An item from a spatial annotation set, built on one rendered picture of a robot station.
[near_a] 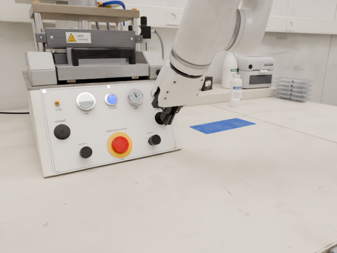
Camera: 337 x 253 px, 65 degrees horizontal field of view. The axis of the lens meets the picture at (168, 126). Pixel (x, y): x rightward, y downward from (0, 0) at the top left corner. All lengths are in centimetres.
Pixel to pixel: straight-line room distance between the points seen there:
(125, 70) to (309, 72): 188
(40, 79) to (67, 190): 25
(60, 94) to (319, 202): 56
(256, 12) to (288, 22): 152
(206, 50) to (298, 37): 176
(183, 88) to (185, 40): 11
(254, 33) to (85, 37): 42
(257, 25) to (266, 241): 35
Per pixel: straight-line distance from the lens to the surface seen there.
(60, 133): 61
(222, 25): 48
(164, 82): 55
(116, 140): 62
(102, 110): 64
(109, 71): 66
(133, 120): 66
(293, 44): 219
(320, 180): 63
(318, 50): 243
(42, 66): 65
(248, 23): 51
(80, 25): 84
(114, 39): 76
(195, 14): 47
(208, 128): 90
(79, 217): 47
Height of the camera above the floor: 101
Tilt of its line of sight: 16 degrees down
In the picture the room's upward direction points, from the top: straight up
